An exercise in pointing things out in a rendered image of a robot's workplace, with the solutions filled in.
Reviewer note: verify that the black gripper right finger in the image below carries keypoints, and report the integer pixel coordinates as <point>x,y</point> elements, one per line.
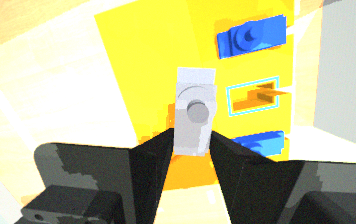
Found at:
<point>259,190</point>

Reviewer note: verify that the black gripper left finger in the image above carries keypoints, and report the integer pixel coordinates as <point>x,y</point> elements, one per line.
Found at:
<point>138,174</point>

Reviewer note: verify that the yellow flat plate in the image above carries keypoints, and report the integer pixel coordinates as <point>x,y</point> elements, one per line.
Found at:
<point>245,40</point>

